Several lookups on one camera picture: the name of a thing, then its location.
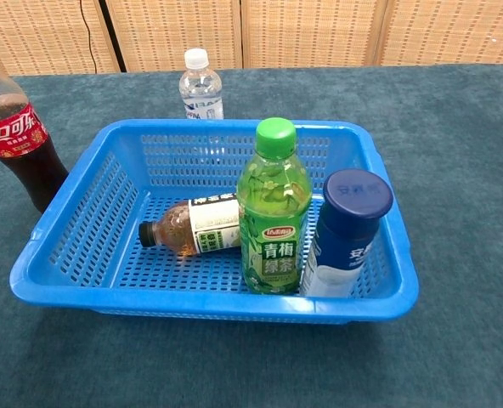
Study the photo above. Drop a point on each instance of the green tea bottle green cap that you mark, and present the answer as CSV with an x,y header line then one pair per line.
x,y
275,200

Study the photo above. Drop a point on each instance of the amber tea bottle black cap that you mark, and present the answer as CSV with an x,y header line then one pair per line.
x,y
209,225

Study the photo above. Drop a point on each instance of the blue and white milk bottle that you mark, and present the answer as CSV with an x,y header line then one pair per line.
x,y
345,238

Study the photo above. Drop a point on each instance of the clear water bottle white cap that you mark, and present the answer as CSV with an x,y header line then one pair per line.
x,y
200,89

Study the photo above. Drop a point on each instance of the cola bottle red label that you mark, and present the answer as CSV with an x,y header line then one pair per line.
x,y
22,140

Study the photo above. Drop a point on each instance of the blue perforated plastic basket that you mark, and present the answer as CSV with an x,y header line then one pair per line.
x,y
149,299

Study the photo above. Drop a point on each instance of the teal table cloth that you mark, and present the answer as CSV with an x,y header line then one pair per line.
x,y
234,365

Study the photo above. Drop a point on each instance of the woven bamboo folding screen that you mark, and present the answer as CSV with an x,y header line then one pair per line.
x,y
298,30

